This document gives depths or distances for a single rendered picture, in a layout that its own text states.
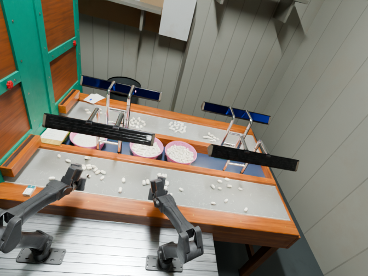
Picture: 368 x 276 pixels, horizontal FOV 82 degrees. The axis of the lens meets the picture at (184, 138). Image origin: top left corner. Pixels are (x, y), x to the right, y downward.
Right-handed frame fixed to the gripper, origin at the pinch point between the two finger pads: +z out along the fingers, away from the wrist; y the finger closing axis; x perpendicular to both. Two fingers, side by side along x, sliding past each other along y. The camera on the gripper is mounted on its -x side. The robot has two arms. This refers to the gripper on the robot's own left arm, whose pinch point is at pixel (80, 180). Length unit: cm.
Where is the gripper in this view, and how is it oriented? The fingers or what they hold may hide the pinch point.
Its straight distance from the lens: 134.5
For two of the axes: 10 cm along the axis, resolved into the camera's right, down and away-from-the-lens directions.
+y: -9.7, -1.8, -1.5
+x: -1.7, 9.8, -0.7
